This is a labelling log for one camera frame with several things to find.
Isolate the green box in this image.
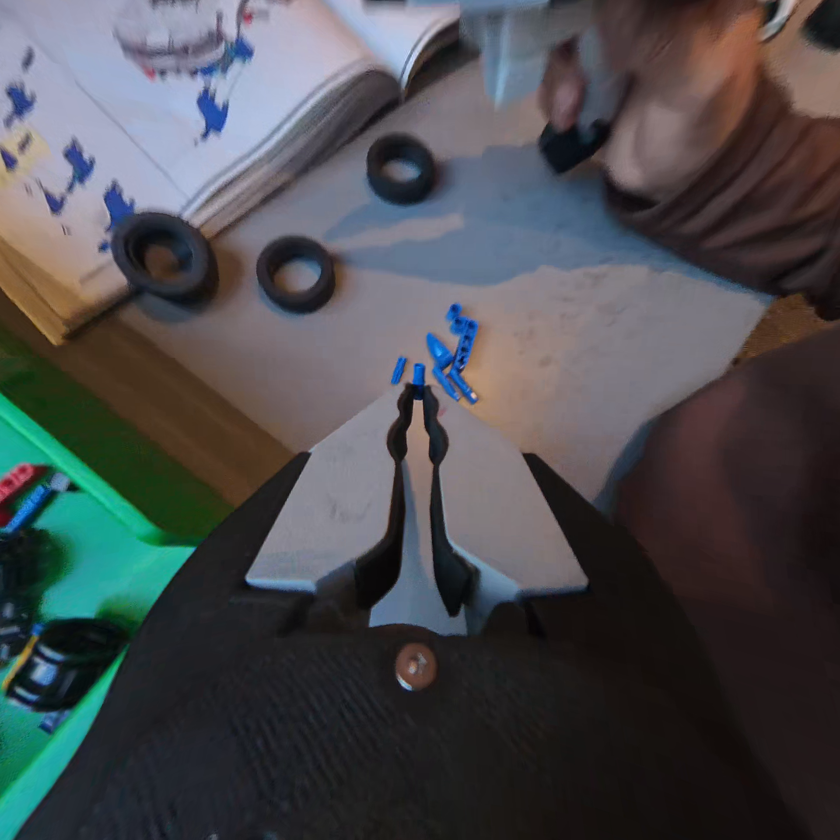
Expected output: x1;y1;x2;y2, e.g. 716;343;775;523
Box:
0;328;231;840

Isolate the long blue connector pin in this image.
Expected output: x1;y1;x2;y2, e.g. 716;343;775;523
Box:
0;476;72;534

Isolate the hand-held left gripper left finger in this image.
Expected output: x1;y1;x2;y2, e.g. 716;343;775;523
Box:
246;384;416;611

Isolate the black rubber tyre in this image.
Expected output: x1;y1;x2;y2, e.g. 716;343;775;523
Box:
366;133;437;206
256;235;337;314
112;211;219;306

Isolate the red L-shaped beam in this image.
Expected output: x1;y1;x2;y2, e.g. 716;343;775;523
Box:
0;462;50;509

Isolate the yellow axle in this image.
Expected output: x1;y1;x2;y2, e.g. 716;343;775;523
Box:
2;640;34;690

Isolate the open instruction booklet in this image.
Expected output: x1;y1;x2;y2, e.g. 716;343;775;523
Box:
0;0;460;345

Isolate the blue L-shaped beam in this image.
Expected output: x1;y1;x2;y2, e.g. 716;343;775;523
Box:
448;303;480;370

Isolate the person's right hand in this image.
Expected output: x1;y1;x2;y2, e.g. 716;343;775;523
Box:
540;0;767;199

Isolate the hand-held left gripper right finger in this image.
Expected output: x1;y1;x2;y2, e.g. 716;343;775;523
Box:
423;386;589;618

